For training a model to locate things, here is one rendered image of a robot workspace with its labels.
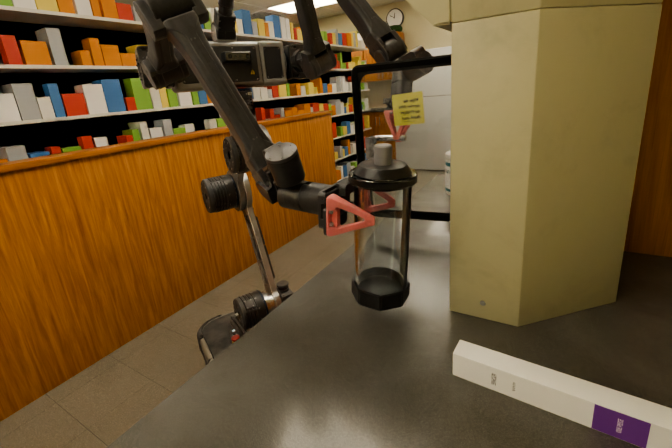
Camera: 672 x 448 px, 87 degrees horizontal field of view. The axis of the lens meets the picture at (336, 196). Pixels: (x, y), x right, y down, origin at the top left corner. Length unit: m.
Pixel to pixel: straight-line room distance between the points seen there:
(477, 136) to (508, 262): 0.20
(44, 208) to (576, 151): 2.14
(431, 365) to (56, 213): 1.98
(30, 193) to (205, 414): 1.77
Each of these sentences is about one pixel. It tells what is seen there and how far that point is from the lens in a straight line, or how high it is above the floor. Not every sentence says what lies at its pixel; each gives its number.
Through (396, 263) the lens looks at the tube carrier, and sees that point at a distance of 0.59.
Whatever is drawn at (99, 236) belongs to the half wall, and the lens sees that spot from 2.35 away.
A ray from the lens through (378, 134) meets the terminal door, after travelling 0.94.
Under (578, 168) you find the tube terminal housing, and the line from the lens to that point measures 0.64.
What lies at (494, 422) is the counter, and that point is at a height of 0.94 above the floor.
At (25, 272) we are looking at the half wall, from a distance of 2.26.
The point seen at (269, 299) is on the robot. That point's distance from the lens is 1.86.
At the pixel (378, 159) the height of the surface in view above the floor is 1.23.
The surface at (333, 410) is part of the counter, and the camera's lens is 0.53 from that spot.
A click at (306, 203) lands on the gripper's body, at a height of 1.15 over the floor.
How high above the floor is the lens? 1.33
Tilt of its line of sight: 16 degrees down
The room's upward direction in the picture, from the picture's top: 5 degrees counter-clockwise
